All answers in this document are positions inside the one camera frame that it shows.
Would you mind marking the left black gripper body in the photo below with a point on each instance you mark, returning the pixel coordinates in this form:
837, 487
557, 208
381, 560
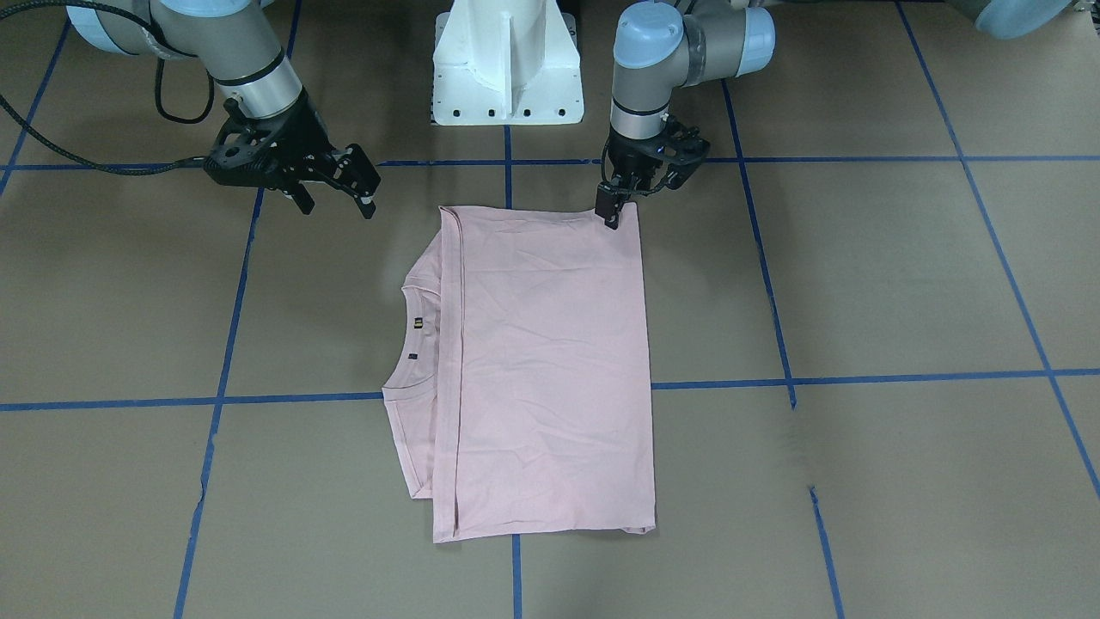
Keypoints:
634, 157

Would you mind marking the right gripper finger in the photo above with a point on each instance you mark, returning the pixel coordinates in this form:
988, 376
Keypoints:
304, 201
366, 205

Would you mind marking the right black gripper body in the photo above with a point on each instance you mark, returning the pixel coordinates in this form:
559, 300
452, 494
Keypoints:
300, 135

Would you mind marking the pink snoopy long-sleeve shirt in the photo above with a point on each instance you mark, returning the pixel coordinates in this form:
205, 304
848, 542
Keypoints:
521, 402

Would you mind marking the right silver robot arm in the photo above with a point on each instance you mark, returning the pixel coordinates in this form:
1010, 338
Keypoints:
234, 41

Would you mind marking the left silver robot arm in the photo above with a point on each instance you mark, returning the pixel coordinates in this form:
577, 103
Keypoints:
662, 46

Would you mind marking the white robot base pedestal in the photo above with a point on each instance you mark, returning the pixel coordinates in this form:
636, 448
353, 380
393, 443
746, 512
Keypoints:
506, 63

